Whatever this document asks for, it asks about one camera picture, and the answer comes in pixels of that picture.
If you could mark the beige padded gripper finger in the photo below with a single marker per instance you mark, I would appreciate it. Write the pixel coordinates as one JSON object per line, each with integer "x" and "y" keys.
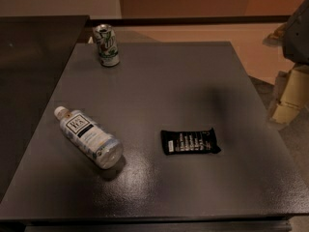
{"x": 290, "y": 95}

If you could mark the green white 7up can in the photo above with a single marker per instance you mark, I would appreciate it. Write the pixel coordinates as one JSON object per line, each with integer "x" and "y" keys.
{"x": 107, "y": 45}

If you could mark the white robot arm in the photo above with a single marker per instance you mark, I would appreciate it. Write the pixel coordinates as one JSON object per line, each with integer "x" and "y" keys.
{"x": 295, "y": 40}

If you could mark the black snack bar wrapper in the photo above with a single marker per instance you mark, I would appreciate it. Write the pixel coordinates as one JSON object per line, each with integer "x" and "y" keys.
{"x": 189, "y": 142}

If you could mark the clear plastic tea bottle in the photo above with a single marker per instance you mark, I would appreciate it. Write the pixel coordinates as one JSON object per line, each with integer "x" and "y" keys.
{"x": 101, "y": 147}

